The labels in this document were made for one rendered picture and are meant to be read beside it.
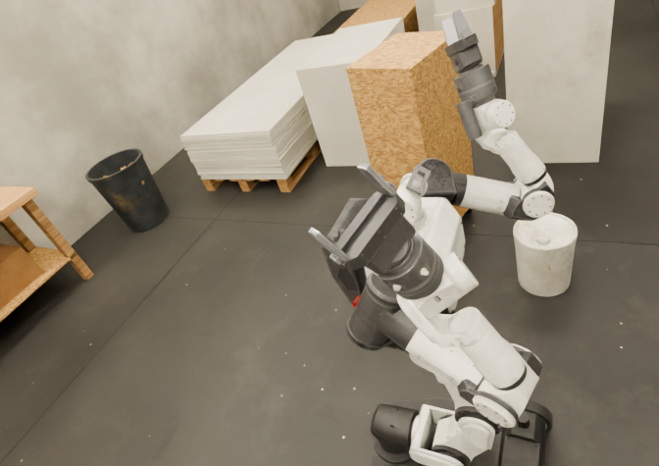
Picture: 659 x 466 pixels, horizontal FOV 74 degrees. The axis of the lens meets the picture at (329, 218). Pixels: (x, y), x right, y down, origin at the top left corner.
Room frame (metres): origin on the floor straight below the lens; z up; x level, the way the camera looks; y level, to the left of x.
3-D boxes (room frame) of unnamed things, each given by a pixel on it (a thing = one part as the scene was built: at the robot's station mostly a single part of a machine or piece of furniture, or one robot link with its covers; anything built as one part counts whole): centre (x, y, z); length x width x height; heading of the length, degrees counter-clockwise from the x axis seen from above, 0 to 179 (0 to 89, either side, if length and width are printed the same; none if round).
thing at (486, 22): (4.84, -2.18, 0.36); 0.80 x 0.58 x 0.72; 145
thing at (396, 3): (6.85, -1.76, 0.22); 2.46 x 1.04 x 0.44; 145
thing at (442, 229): (0.84, -0.13, 1.23); 0.34 x 0.30 x 0.36; 145
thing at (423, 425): (0.84, -0.13, 0.28); 0.21 x 0.20 x 0.13; 55
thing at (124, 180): (3.88, 1.67, 0.33); 0.52 x 0.52 x 0.65
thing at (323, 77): (3.93, -0.69, 0.48); 1.00 x 0.64 x 0.95; 145
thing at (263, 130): (4.75, -0.04, 0.31); 2.46 x 1.04 x 0.63; 145
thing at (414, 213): (0.80, -0.18, 1.44); 0.10 x 0.07 x 0.09; 145
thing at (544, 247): (1.63, -1.04, 0.24); 0.32 x 0.30 x 0.47; 145
